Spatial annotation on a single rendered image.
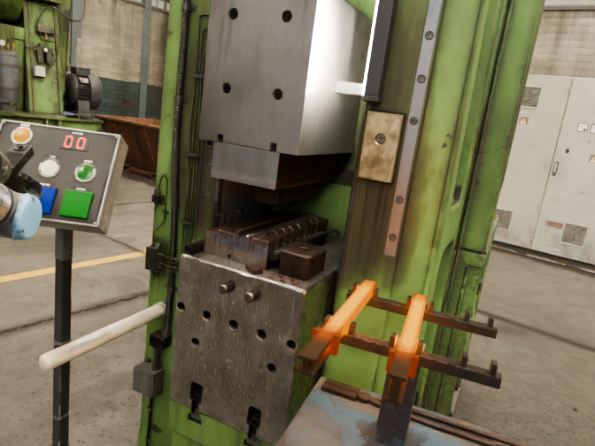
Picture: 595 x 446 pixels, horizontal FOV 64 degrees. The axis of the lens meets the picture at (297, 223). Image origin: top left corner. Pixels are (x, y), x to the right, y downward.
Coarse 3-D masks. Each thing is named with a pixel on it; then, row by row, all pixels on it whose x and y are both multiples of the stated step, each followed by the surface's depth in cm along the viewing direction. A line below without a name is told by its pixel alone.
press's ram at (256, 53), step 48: (240, 0) 118; (288, 0) 113; (336, 0) 119; (240, 48) 120; (288, 48) 115; (336, 48) 125; (240, 96) 122; (288, 96) 116; (336, 96) 133; (240, 144) 124; (288, 144) 118; (336, 144) 140
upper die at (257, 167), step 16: (224, 144) 126; (224, 160) 127; (240, 160) 125; (256, 160) 123; (272, 160) 121; (288, 160) 125; (304, 160) 134; (320, 160) 145; (336, 160) 158; (224, 176) 128; (240, 176) 126; (256, 176) 124; (272, 176) 122; (288, 176) 127; (304, 176) 136; (320, 176) 147
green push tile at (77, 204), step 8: (72, 192) 131; (80, 192) 131; (88, 192) 131; (64, 200) 130; (72, 200) 130; (80, 200) 131; (88, 200) 131; (64, 208) 130; (72, 208) 130; (80, 208) 130; (88, 208) 130; (64, 216) 130; (72, 216) 129; (80, 216) 129; (88, 216) 130
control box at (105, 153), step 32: (0, 128) 136; (32, 128) 137; (64, 128) 137; (32, 160) 134; (64, 160) 134; (96, 160) 135; (64, 192) 132; (96, 192) 132; (64, 224) 131; (96, 224) 130
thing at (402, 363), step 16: (416, 304) 98; (416, 320) 90; (400, 336) 83; (416, 336) 83; (400, 352) 74; (400, 368) 70; (416, 368) 74; (400, 384) 68; (384, 400) 68; (400, 400) 68
